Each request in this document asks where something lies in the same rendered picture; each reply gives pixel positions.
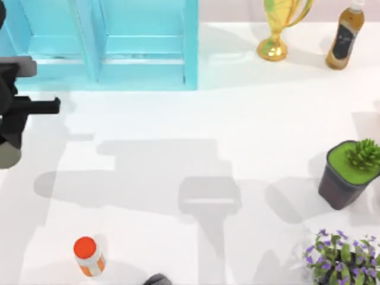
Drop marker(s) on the pale grey rounded box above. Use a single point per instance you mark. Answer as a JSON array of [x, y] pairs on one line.
[[20, 66]]

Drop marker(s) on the light blue rack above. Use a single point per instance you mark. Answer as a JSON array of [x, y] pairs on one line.
[[142, 44]]

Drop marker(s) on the orange and white bottle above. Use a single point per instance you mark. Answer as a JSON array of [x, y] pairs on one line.
[[87, 255]]

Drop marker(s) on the dark grey rounded object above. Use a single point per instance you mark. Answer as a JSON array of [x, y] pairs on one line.
[[158, 280]]

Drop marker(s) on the gold trophy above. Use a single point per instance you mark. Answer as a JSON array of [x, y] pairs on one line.
[[274, 49]]

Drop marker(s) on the grey pot with green succulent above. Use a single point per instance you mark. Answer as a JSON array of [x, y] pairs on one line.
[[341, 178]]

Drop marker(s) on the brown bottle with black label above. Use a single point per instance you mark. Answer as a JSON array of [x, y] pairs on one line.
[[344, 38]]

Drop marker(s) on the purple flower plant pot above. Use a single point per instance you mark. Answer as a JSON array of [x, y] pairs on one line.
[[341, 261]]

